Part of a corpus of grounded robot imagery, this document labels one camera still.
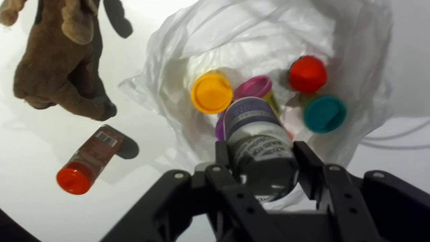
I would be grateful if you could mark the blue toy cup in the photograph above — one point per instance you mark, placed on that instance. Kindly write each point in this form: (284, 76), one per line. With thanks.
(325, 115)

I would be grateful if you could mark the spice jar red lid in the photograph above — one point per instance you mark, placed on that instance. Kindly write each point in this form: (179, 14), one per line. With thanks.
(92, 157)

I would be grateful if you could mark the white bottle purple label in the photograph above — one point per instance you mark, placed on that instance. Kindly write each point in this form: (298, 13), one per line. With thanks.
(260, 139)

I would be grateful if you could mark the brown plush animal toy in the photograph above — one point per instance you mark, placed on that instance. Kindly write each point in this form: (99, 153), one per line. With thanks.
(59, 68)

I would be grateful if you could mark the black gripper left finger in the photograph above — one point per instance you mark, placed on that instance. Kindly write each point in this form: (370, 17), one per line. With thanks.
(222, 157)

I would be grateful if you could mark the yellow tub yellow lid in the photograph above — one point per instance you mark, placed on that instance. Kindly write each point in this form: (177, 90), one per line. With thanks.
(212, 94)

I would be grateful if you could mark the white plastic bag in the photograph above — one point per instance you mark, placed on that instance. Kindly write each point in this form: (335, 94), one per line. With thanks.
(270, 41)

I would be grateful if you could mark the red play-doh tub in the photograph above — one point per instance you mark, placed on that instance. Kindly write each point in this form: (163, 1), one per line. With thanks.
(307, 75)

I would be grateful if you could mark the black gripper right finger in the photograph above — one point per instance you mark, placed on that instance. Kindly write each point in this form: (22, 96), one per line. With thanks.
(310, 168)

